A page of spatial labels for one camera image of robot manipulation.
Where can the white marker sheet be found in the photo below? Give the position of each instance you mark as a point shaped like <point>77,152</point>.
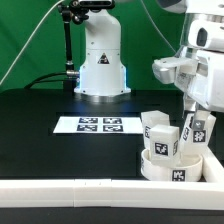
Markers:
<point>98,125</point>

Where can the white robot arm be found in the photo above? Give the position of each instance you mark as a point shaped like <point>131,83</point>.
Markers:
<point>102,74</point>

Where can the black camera stand pole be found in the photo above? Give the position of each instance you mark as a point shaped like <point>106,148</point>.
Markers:
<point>68,40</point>

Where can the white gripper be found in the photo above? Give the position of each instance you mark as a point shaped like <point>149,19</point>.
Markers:
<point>202,79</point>

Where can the white L-shaped fence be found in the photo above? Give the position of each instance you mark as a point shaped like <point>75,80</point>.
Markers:
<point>207,195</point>

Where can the white round stool seat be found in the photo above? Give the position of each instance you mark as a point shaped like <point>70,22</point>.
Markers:
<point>188,170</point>

